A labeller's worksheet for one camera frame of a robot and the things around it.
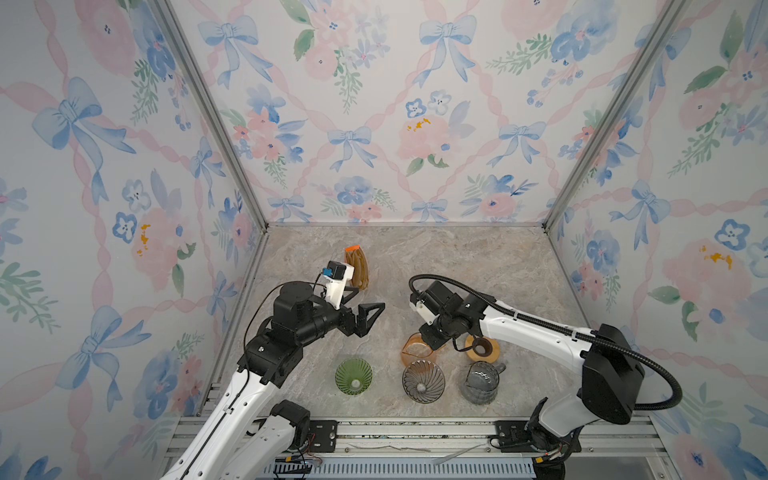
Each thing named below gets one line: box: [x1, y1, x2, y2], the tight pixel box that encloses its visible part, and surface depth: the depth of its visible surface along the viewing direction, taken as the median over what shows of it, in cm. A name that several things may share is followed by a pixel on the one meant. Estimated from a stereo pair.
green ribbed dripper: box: [334, 357, 373, 396], surface depth 86 cm
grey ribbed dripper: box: [402, 359, 446, 404], surface depth 80 cm
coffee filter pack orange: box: [344, 245, 370, 291], surface depth 100 cm
